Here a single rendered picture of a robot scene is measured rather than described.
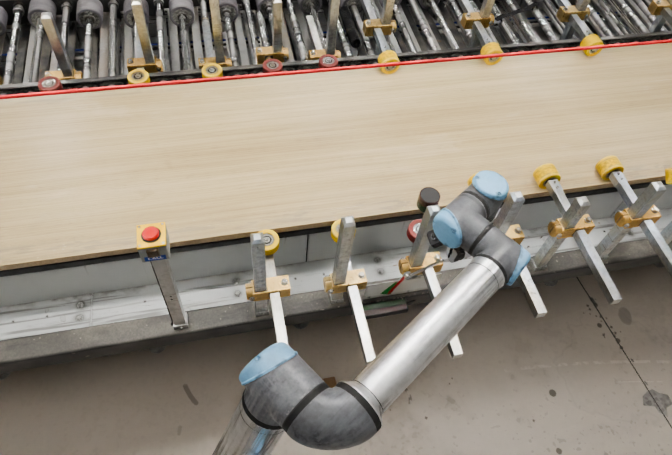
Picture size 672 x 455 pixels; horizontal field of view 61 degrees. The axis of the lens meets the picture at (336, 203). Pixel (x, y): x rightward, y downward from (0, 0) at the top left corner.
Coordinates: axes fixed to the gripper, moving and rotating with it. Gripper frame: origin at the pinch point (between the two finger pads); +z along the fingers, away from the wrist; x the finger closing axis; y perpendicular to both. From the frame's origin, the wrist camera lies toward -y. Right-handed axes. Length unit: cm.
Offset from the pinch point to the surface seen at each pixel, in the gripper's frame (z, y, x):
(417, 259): 9.1, -6.1, 6.1
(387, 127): 10, 0, 64
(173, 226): 10, -80, 32
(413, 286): 26.5, -4.2, 5.5
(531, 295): 4.5, 22.5, -13.9
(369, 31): 6, 5, 114
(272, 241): 10, -50, 21
